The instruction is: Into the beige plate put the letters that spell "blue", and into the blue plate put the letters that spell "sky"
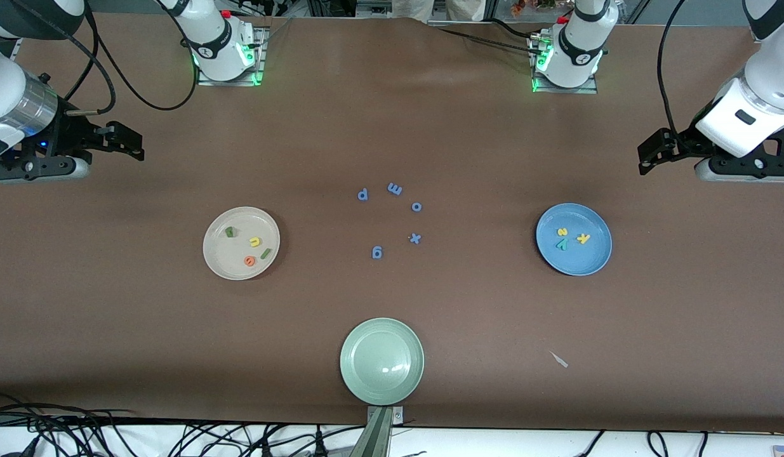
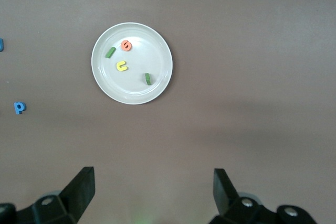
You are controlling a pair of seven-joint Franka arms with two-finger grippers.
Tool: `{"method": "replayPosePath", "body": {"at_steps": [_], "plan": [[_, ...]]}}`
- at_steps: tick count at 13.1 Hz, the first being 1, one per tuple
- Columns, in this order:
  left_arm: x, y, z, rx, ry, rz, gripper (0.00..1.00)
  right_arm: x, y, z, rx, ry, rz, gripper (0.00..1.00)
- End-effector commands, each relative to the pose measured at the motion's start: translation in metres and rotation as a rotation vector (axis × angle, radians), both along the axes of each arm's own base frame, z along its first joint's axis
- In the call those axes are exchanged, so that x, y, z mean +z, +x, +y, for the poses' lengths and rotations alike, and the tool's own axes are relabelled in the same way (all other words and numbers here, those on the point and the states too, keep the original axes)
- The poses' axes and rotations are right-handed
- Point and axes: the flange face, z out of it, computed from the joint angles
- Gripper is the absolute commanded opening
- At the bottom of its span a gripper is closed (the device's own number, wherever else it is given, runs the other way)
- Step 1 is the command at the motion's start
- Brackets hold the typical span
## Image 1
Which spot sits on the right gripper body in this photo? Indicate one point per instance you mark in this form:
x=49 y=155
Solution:
x=69 y=135

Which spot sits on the yellow letter k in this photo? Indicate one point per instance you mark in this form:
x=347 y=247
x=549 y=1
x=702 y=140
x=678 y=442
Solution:
x=583 y=238

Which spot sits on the beige plate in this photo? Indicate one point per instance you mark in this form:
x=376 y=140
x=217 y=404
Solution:
x=230 y=254

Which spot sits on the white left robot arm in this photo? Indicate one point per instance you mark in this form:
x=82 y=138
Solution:
x=579 y=44

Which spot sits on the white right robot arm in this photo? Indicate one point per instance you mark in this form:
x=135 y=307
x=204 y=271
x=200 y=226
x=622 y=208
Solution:
x=217 y=44

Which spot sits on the blue plate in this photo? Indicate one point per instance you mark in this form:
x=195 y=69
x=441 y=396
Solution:
x=588 y=260

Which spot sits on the brown table cover mat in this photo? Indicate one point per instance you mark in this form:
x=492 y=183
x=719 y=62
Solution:
x=144 y=330

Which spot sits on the small white paper scrap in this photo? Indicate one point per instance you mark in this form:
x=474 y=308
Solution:
x=560 y=360

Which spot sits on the blue letter x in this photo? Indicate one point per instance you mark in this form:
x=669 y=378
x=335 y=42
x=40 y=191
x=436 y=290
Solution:
x=415 y=238

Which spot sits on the blue letter m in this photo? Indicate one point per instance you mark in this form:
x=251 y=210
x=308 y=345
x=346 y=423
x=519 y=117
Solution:
x=395 y=188

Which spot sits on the person in beige trousers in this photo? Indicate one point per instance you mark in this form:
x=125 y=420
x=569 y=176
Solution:
x=417 y=6

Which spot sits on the green plate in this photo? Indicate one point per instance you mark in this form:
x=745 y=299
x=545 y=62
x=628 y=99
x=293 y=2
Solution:
x=382 y=362

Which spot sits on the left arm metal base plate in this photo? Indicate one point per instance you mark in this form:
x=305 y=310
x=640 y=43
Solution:
x=557 y=90

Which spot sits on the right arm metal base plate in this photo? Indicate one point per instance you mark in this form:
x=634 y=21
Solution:
x=259 y=60

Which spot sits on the small metal bracket plate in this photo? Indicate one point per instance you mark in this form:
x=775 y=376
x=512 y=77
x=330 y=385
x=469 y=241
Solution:
x=398 y=416

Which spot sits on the grey camera mount pole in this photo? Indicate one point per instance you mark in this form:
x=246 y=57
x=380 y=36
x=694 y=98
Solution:
x=376 y=438

